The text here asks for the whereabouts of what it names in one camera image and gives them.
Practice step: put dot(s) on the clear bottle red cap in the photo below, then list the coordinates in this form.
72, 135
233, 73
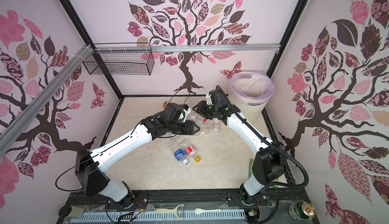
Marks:
197, 118

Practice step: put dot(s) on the cream vegetable peeler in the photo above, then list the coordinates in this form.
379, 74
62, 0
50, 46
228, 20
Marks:
173, 211

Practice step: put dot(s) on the aluminium frame bar left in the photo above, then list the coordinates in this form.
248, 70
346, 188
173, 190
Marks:
16, 128

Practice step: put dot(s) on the red label yellow cap bottle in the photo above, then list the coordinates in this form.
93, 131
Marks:
191, 151

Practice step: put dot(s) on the blue label crushed bottle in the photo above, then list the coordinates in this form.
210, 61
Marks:
181, 156

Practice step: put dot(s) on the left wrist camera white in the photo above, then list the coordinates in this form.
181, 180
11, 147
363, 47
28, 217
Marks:
185, 111

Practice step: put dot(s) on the green beverage can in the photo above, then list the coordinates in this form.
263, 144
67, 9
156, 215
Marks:
302, 211

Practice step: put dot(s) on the green snack packet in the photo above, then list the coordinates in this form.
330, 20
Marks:
250, 171

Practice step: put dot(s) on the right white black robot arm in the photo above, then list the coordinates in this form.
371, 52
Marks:
268, 164

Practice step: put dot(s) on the black wire wall basket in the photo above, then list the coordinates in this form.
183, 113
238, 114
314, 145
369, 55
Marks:
121, 59

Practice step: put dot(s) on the white slotted cable duct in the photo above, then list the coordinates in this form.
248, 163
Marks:
153, 217

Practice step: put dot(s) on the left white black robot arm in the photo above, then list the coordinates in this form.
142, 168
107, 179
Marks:
92, 165

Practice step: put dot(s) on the aluminium frame bar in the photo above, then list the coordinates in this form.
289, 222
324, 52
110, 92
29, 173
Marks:
16, 128
202, 48

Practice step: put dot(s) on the cream trash bin purple liner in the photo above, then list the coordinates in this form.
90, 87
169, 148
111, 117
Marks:
250, 91

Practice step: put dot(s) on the white red label bottle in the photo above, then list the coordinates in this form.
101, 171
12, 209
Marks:
216, 124

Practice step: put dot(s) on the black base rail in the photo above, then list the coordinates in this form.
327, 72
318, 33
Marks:
231, 197

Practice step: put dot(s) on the white plastic spoon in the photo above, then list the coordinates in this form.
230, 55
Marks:
199, 211

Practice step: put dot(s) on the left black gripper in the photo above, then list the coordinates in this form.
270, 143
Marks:
189, 129

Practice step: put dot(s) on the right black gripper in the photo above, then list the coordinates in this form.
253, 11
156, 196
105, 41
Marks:
201, 109

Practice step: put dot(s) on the clear crushed bottle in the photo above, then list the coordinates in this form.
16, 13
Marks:
179, 144

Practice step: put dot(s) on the aluminium frame bar back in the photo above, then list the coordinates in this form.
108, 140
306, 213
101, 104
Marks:
202, 48

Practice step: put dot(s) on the clear rectangular green label bottle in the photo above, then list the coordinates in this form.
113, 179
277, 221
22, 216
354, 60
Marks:
204, 129

